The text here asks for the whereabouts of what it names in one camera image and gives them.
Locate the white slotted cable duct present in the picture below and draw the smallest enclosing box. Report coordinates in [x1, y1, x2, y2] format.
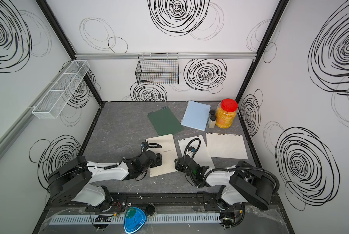
[48, 213, 222, 226]

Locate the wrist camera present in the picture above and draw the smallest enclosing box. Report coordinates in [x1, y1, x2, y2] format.
[141, 142, 148, 148]
[191, 148, 198, 154]

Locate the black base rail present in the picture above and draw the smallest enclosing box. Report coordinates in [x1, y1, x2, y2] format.
[83, 191, 280, 213]

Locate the beige powder spice bottle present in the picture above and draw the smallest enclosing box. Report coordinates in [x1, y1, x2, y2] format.
[208, 115, 217, 128]

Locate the rear black-capped spice bottle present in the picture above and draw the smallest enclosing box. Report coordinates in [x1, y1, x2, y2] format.
[209, 110, 216, 116]

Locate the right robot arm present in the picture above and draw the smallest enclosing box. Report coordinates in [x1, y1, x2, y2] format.
[174, 155, 280, 210]

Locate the green spiral notepad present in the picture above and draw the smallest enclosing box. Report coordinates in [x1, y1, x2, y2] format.
[147, 106, 184, 136]

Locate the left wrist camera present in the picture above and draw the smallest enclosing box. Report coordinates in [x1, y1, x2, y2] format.
[141, 142, 148, 148]

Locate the beige spiral notebook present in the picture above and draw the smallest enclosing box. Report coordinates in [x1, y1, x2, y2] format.
[146, 134, 177, 177]

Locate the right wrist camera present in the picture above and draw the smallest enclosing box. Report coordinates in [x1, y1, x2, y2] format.
[191, 148, 198, 154]

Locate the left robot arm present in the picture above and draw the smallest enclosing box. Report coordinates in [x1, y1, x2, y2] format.
[47, 149, 162, 212]

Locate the torn lined paper page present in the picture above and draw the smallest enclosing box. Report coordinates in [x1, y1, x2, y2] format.
[206, 133, 248, 160]

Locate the light blue spiral notebook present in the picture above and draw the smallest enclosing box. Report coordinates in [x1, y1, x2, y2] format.
[181, 100, 211, 131]

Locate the black wire wall basket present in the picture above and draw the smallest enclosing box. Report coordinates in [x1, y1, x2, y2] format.
[135, 53, 179, 84]

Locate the corn flakes jar red lid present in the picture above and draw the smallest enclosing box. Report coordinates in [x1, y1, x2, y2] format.
[216, 98, 238, 129]

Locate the white wire wall shelf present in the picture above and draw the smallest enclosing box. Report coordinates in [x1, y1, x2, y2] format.
[32, 60, 91, 119]

